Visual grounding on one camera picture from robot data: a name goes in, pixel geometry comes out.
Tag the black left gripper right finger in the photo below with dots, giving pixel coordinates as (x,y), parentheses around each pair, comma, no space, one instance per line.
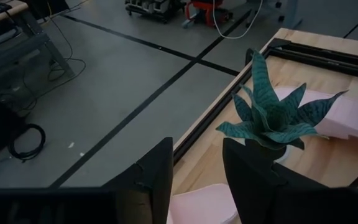
(247,180)

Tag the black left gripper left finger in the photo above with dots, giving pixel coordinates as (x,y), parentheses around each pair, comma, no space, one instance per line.
(154,174)

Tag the pink slide sandal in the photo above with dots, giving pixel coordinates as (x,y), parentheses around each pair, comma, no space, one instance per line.
(346,121)
(204,205)

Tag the white plant pot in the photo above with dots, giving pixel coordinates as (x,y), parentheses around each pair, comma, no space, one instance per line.
(283,156)

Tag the green striped artificial plant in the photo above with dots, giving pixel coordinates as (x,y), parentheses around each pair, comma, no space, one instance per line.
(269,118)

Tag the black table clamp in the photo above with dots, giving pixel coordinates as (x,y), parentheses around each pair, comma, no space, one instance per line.
(248,57)

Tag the grey wheeled cart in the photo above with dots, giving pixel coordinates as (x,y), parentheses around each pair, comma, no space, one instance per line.
(151,7)

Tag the red wheeled cart base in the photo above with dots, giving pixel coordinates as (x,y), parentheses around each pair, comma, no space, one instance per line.
(208,7)

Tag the black aluminium table frame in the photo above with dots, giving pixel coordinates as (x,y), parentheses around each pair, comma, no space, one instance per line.
(322,57)

